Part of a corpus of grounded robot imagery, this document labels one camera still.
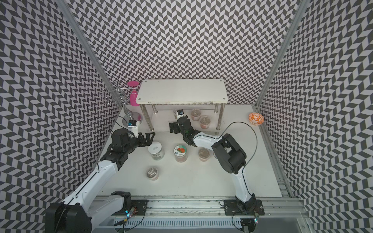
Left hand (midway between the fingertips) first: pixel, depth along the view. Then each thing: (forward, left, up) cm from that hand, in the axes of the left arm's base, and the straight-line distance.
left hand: (147, 134), depth 83 cm
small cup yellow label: (+10, -16, +6) cm, 20 cm away
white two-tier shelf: (+10, -31, +17) cm, 37 cm away
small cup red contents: (-18, -4, -10) cm, 21 cm away
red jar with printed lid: (-7, -19, -9) cm, 22 cm away
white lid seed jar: (-6, -4, -7) cm, 10 cm away
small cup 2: (+13, -34, -5) cm, 36 cm away
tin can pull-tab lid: (-21, -35, +18) cm, 45 cm away
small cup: (+19, -28, -5) cm, 34 cm away
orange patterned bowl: (+22, -73, -14) cm, 78 cm away
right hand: (+13, -15, -6) cm, 21 cm away
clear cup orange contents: (-7, -32, -12) cm, 35 cm away
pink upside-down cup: (+33, +16, +2) cm, 37 cm away
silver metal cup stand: (+42, +35, -4) cm, 54 cm away
